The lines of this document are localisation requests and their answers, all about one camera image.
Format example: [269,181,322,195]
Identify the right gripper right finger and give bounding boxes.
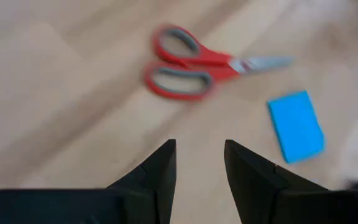
[224,139,358,224]

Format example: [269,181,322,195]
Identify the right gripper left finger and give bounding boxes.
[0,139,177,224]

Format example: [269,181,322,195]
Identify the blue sticky note pad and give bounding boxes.
[266,90,326,165]

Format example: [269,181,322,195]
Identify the red-handled scissors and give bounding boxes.
[143,24,295,102]

